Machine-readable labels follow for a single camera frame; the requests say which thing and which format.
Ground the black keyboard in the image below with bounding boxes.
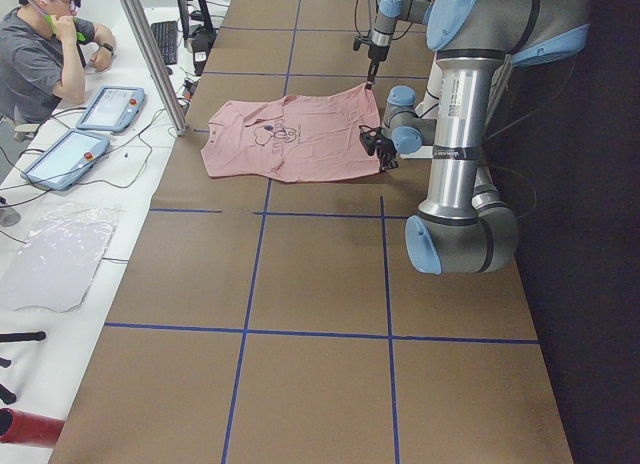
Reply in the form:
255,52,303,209
150,21,178,65

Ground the upper teach pendant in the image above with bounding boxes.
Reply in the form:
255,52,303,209
76,86,146,133

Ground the clear plastic bag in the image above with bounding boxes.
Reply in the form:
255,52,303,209
1,202,123,313

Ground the aluminium frame post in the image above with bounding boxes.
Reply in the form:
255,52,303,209
119,0,187,137

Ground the seated person grey shirt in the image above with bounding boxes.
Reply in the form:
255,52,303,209
1,0,116,124

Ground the teach pendant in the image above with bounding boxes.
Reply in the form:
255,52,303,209
76,86,146,133
21,130,110,191

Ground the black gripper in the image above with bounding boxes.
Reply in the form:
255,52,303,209
359,125,398,173
353,31,391,90

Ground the pink Snoopy t-shirt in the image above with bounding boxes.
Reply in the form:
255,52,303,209
201,84,380,183

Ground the red cylinder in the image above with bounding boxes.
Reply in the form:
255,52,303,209
1,408,66,448

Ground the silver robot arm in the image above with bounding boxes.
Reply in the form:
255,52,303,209
355,0,590,274
353,0,433,90

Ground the brown paper table cover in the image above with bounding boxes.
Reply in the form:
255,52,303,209
52,0,571,463

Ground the lower teach pendant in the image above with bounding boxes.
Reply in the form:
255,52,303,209
21,130,110,191

